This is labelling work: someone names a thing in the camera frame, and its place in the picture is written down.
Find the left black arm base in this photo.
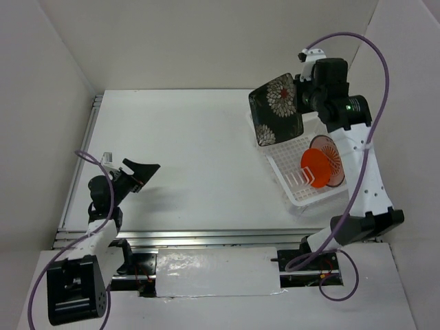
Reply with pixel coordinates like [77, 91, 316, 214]
[110, 239, 157, 298]

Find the white plastic dish rack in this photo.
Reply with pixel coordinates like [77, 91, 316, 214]
[257, 113, 348, 213]

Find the aluminium frame rail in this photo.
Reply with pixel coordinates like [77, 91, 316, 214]
[51, 92, 344, 252]

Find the white sunburst pattern plate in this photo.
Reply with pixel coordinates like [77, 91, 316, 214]
[309, 135, 345, 188]

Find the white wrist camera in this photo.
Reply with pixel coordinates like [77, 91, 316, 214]
[298, 48, 327, 82]
[100, 151, 118, 173]

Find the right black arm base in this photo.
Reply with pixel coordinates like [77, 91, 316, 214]
[270, 239, 342, 289]

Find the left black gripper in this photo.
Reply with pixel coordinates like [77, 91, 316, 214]
[110, 159, 160, 207]

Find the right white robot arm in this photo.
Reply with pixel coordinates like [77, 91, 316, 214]
[294, 54, 404, 269]

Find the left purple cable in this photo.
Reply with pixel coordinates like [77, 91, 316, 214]
[26, 149, 116, 330]

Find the white foil covered panel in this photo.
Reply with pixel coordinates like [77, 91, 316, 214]
[155, 247, 282, 298]

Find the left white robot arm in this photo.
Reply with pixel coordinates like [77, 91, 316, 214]
[46, 159, 160, 326]

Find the orange round plate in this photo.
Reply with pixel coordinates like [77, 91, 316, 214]
[300, 148, 331, 188]

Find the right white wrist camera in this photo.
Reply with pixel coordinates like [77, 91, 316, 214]
[298, 48, 327, 82]

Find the black square floral plate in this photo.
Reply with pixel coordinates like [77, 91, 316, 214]
[248, 73, 304, 146]

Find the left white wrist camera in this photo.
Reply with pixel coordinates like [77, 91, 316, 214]
[100, 151, 118, 173]

